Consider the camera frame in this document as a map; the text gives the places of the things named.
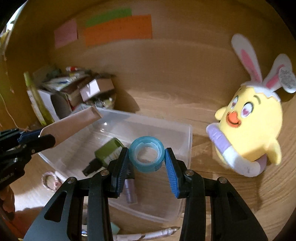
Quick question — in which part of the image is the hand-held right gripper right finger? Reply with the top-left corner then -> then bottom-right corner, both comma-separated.
164,148 -> 269,241

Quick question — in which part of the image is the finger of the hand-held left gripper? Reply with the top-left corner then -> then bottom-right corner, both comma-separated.
0,128 -> 38,146
23,134 -> 56,155

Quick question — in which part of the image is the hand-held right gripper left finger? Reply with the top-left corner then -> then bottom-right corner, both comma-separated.
23,147 -> 136,241

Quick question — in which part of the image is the blue tape roll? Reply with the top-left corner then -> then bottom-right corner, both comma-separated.
129,136 -> 166,173

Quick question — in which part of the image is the pink white braided bracelet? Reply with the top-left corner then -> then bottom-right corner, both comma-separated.
41,171 -> 62,191

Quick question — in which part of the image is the clear plastic bin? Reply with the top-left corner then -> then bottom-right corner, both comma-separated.
38,107 -> 193,224

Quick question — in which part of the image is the white pen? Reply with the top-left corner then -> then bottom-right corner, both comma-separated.
113,226 -> 181,241

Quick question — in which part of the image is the person's left hand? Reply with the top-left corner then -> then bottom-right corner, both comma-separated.
0,185 -> 15,220

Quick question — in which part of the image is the small purple tube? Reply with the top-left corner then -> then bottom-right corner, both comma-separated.
124,178 -> 138,204

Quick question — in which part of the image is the white paper box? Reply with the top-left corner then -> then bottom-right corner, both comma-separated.
26,89 -> 72,123

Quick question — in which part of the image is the yellow-green plastic wrapper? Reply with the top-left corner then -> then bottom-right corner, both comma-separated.
23,71 -> 50,126

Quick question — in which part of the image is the mint green eraser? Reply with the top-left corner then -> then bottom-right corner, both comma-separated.
109,221 -> 121,235

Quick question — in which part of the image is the stack of booklets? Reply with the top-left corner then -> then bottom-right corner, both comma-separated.
42,70 -> 93,93

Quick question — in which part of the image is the clear bowl of buttons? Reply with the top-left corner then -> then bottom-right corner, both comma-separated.
89,93 -> 116,109

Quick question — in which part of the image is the small cardboard box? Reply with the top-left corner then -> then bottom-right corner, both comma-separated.
79,77 -> 115,102

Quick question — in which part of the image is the yellow chick plush toy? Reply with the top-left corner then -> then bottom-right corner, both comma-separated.
206,34 -> 296,178

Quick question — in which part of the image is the pink sticky note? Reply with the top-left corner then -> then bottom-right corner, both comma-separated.
54,19 -> 78,49

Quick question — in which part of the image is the orange sticky note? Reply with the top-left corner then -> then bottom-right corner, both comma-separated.
84,14 -> 152,46

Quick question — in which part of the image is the green sticky note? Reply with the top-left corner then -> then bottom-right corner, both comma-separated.
85,8 -> 132,27

